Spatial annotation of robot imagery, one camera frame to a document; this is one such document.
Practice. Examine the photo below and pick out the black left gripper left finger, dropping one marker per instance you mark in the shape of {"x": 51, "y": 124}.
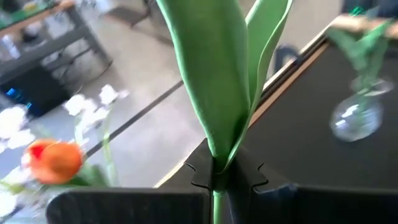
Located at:
{"x": 203, "y": 168}

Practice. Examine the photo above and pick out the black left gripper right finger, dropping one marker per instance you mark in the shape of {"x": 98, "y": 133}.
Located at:
{"x": 244, "y": 174}

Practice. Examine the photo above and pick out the green tulip stem with leaves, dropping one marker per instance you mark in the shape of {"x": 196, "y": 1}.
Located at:
{"x": 211, "y": 77}

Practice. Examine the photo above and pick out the orange artificial tulip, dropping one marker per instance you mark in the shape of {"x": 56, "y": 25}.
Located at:
{"x": 54, "y": 163}

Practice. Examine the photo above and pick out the clear glass vase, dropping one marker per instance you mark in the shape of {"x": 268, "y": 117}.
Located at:
{"x": 357, "y": 119}

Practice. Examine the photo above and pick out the black computer case blue lights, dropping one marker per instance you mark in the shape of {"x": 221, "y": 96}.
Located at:
{"x": 40, "y": 93}

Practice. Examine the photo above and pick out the grey metal workbench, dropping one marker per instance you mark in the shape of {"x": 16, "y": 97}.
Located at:
{"x": 46, "y": 51}

